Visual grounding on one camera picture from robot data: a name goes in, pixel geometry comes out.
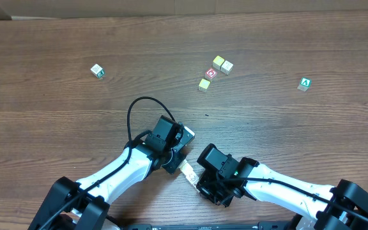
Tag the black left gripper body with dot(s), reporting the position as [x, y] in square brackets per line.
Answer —
[176, 156]

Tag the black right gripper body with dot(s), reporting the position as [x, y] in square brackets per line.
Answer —
[205, 188]

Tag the cream E wooden block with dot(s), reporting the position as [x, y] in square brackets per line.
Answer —
[184, 166]

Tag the yellow G wooden block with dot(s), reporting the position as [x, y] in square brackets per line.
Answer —
[190, 173]

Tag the yellow crayon wooden block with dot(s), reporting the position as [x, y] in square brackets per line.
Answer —
[196, 186]

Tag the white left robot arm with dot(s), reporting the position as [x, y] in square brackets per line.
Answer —
[84, 204]

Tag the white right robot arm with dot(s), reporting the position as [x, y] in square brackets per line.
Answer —
[316, 206]

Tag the pale yellow wooden block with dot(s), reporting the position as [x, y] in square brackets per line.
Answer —
[204, 85]

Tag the red top wooden block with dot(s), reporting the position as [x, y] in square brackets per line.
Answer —
[210, 74]

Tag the yellow top wooden block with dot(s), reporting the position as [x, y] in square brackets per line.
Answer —
[217, 62]

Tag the plain cream wooden block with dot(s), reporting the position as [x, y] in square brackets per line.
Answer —
[226, 67]

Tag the green letter wooden block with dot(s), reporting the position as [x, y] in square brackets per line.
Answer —
[98, 71]

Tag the green A wooden block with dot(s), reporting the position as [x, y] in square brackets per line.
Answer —
[304, 84]

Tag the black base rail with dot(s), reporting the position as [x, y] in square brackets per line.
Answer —
[264, 225]

